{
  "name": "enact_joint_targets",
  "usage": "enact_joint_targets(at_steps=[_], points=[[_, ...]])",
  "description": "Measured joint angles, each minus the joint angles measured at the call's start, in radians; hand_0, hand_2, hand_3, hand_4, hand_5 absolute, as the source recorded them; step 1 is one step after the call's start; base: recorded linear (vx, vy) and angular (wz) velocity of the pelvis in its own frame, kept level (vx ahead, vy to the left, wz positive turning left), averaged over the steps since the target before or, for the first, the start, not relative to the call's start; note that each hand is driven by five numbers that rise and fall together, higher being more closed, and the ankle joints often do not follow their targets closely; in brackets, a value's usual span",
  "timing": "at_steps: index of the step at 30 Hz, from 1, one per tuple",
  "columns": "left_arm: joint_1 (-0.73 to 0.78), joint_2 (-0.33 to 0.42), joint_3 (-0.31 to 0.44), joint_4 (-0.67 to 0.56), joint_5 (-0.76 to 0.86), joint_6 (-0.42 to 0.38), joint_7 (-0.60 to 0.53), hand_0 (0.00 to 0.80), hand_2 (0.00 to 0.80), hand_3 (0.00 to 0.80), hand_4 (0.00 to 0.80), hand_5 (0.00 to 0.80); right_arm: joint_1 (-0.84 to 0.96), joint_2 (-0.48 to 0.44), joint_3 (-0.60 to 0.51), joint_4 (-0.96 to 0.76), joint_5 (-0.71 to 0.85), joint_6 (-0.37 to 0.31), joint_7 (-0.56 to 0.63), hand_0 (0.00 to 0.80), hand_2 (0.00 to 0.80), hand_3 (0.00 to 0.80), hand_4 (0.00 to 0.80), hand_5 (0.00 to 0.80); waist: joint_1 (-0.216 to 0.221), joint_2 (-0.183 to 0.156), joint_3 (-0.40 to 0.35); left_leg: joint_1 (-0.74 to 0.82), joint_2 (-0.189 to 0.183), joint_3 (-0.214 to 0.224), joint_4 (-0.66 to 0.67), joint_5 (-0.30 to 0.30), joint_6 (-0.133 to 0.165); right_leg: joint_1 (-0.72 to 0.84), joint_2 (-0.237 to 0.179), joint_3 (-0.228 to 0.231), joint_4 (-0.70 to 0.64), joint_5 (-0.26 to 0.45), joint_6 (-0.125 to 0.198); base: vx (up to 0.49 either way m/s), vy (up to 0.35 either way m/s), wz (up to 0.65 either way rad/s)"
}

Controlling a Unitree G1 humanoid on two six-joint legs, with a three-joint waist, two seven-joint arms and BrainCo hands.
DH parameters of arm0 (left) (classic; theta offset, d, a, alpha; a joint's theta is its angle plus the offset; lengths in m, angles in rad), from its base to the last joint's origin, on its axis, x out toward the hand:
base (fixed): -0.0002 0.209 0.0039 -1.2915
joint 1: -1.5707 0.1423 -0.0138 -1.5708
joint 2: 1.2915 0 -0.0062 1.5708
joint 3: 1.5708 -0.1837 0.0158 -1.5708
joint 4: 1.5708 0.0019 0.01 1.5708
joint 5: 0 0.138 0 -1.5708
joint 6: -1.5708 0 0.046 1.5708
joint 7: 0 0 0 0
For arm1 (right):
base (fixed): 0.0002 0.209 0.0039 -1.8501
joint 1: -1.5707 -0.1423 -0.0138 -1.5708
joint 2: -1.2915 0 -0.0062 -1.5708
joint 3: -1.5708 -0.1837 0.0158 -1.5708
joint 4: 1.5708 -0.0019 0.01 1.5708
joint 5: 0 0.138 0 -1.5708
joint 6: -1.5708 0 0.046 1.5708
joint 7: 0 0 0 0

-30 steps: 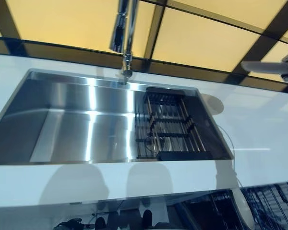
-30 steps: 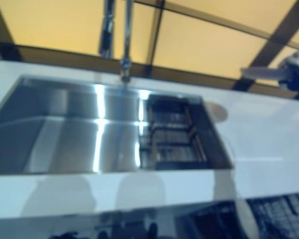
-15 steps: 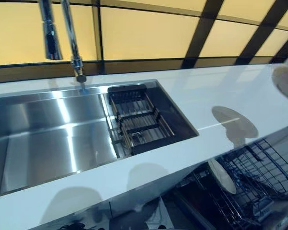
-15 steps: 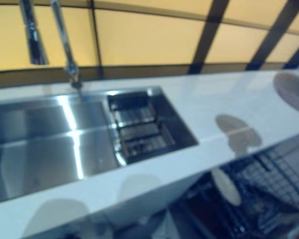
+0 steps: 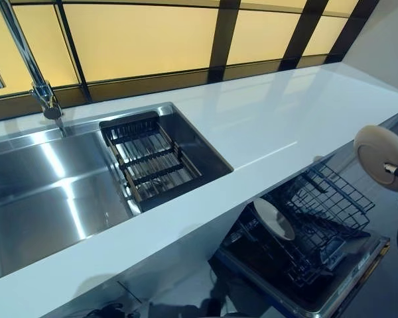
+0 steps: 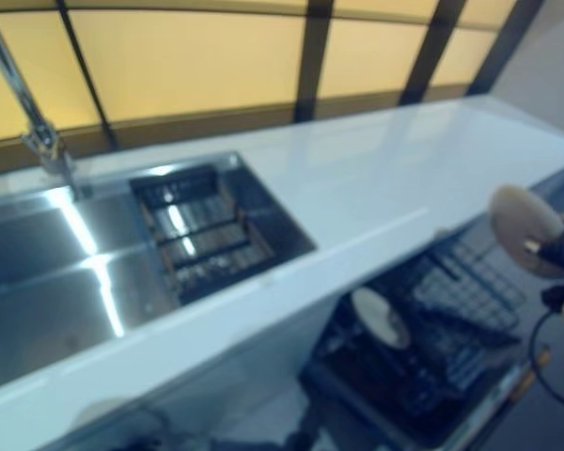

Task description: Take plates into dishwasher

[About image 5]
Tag stainless steel sink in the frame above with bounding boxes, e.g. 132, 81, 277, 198
0, 101, 235, 283

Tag dishwasher door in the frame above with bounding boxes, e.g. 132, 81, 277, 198
208, 228, 391, 314

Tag dishwasher plate rack with tines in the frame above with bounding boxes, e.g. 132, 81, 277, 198
224, 195, 372, 292

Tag cream ceramic plate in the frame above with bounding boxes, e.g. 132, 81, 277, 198
353, 125, 398, 192
253, 197, 297, 242

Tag chrome gooseneck kitchen faucet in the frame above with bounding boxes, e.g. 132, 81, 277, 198
0, 0, 69, 137

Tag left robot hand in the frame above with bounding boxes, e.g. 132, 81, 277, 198
88, 301, 133, 318

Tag yellow glass window dark frame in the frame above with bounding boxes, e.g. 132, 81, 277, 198
0, 0, 361, 115

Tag flat wire dishwasher basket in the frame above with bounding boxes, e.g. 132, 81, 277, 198
283, 158, 376, 233

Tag black dish drying rack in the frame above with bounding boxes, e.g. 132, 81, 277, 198
99, 111, 207, 203

